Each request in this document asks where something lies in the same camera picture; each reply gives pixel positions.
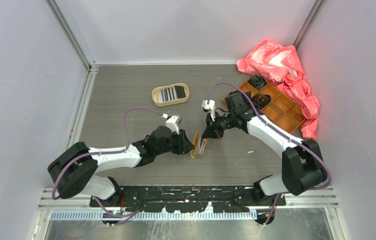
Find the orange card holder wallet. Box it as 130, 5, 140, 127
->
190, 131, 209, 159

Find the aluminium front rail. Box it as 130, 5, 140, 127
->
38, 185, 340, 223

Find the black credit card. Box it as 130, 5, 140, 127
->
174, 85, 187, 99

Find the beige oval tray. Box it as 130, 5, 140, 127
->
151, 83, 190, 107

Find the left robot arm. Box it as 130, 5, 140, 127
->
47, 126, 195, 207

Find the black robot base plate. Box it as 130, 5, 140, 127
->
89, 185, 286, 214

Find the pink plastic bag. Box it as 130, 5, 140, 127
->
236, 39, 320, 140

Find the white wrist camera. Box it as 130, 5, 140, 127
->
201, 99, 216, 122
161, 113, 182, 135

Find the orange compartment organizer box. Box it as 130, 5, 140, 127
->
238, 80, 306, 134

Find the dark rolled item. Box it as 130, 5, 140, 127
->
248, 74, 267, 91
252, 94, 271, 108

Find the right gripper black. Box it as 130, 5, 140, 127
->
202, 110, 236, 139

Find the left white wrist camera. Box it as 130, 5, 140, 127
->
161, 113, 182, 135

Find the stack of striped cards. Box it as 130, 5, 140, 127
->
157, 87, 176, 103

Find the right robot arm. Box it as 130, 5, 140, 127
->
201, 92, 329, 206

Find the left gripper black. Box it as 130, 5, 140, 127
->
155, 128, 194, 156

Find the dark rolled item upper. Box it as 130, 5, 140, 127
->
248, 74, 267, 91

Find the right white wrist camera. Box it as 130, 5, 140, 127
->
201, 99, 216, 122

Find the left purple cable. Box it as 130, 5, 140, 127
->
51, 107, 169, 201

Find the dark rolled item right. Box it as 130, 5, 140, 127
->
252, 94, 271, 108

